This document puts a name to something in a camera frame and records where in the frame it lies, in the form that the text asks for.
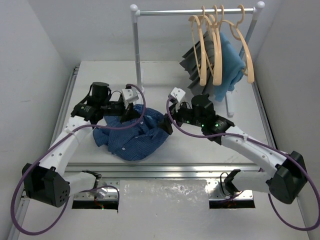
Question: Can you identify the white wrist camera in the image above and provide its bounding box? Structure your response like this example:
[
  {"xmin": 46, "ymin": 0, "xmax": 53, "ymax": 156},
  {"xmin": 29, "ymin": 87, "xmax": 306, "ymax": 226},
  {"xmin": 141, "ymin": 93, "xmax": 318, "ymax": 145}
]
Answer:
[
  {"xmin": 168, "ymin": 87, "xmax": 186, "ymax": 104},
  {"xmin": 121, "ymin": 88, "xmax": 139, "ymax": 104}
]

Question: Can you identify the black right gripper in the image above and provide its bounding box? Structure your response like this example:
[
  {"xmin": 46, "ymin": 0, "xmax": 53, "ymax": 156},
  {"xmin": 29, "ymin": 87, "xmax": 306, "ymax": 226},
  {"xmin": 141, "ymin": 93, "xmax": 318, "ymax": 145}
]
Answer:
[{"xmin": 157, "ymin": 97, "xmax": 204, "ymax": 134}]

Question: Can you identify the aluminium left side rail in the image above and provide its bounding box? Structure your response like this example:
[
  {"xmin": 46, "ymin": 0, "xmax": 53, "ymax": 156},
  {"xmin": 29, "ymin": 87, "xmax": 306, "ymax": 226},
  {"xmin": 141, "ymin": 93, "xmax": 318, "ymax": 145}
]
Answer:
[{"xmin": 14, "ymin": 64, "xmax": 80, "ymax": 225}]

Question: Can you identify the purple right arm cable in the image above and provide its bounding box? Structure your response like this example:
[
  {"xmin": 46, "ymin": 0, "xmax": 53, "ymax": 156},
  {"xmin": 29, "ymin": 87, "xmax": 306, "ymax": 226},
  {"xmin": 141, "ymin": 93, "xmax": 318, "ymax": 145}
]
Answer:
[{"xmin": 165, "ymin": 96, "xmax": 318, "ymax": 231}]

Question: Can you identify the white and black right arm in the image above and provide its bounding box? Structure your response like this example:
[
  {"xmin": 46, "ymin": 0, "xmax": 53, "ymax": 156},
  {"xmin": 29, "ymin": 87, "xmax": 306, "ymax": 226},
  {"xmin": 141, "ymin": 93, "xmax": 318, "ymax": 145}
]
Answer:
[{"xmin": 164, "ymin": 89, "xmax": 307, "ymax": 204}]

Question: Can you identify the aluminium right side rail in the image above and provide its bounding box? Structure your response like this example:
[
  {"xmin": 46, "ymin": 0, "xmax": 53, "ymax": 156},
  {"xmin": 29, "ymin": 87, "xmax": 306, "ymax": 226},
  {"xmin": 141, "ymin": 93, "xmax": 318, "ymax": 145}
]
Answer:
[{"xmin": 252, "ymin": 82, "xmax": 320, "ymax": 232}]

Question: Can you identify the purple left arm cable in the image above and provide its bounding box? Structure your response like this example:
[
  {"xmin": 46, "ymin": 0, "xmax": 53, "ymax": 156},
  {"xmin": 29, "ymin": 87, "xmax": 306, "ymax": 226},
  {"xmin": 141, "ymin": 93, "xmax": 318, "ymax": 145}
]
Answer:
[{"xmin": 10, "ymin": 83, "xmax": 147, "ymax": 236}]

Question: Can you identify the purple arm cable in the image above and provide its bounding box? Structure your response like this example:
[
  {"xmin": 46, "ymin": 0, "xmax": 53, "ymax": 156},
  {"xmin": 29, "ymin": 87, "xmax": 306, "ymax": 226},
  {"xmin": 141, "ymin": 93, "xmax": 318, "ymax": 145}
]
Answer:
[
  {"xmin": 10, "ymin": 83, "xmax": 147, "ymax": 236},
  {"xmin": 165, "ymin": 96, "xmax": 318, "ymax": 231}
]

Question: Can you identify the empty beige hanger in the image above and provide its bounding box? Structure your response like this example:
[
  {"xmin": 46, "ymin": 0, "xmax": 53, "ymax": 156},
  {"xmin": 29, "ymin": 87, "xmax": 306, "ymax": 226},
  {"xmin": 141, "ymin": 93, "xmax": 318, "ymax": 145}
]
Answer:
[{"xmin": 223, "ymin": 4, "xmax": 255, "ymax": 84}]

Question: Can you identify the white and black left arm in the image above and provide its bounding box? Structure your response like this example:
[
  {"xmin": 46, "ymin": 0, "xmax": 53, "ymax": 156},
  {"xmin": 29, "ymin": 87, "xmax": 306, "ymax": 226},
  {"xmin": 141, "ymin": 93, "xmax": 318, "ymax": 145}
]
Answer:
[{"xmin": 22, "ymin": 82, "xmax": 145, "ymax": 208}]

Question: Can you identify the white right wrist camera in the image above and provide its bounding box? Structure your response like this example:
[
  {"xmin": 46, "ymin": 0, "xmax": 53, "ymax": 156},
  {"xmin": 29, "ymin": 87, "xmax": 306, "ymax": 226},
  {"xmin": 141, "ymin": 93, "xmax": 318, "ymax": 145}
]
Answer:
[{"xmin": 168, "ymin": 87, "xmax": 186, "ymax": 104}]

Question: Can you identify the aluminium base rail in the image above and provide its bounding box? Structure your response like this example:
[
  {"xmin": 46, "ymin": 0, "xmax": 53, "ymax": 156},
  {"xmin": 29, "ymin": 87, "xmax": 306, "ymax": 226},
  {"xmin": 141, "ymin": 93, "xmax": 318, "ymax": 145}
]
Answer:
[{"xmin": 65, "ymin": 163, "xmax": 259, "ymax": 200}]

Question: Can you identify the beige hanger with blue cloth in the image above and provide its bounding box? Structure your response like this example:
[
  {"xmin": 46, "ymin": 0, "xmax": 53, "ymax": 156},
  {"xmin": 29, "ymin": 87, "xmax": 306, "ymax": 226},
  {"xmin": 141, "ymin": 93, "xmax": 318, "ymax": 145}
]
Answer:
[{"xmin": 211, "ymin": 5, "xmax": 223, "ymax": 86}]

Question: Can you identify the white metal clothes rack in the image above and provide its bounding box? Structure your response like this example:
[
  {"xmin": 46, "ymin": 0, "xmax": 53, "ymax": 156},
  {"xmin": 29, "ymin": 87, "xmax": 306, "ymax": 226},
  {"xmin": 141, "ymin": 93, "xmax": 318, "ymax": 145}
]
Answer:
[{"xmin": 129, "ymin": 1, "xmax": 266, "ymax": 117}]

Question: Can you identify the beige hanger with grey cloth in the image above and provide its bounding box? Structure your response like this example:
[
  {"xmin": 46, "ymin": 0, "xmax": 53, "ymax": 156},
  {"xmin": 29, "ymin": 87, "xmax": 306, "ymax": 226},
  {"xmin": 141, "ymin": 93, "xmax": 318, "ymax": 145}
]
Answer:
[{"xmin": 200, "ymin": 6, "xmax": 217, "ymax": 84}]

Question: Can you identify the grey pleated cloth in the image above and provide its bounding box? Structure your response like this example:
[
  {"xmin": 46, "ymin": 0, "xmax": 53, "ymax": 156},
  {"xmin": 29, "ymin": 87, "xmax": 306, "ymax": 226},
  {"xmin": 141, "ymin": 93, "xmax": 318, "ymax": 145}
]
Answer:
[{"xmin": 178, "ymin": 31, "xmax": 218, "ymax": 98}]

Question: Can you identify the blue plaid button shirt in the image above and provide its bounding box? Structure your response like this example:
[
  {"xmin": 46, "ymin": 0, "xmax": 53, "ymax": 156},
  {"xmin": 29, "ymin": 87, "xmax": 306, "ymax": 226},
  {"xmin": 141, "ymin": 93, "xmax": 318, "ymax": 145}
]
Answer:
[{"xmin": 93, "ymin": 108, "xmax": 169, "ymax": 161}]

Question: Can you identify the light blue cloth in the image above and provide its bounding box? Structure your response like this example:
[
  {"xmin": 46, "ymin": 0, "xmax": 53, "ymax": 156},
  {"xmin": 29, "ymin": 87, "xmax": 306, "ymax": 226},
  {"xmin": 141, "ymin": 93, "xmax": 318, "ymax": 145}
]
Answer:
[{"xmin": 214, "ymin": 32, "xmax": 245, "ymax": 102}]

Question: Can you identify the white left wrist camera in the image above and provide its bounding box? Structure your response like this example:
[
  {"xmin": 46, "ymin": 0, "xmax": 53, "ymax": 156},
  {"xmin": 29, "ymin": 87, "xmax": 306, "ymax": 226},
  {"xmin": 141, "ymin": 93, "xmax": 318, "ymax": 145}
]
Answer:
[{"xmin": 121, "ymin": 88, "xmax": 139, "ymax": 104}]

